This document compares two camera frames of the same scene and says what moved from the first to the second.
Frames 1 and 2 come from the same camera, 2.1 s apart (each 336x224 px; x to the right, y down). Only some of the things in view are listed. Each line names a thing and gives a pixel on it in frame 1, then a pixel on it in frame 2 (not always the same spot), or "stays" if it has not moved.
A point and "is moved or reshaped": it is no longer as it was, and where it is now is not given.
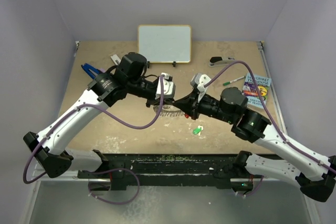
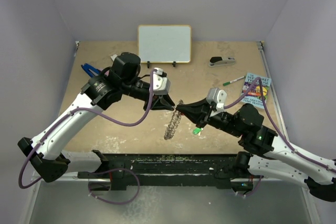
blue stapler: [91, 71] stays
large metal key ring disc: [168, 110] is moved or reshaped
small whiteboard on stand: [165, 43] stays
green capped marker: [227, 83] stays
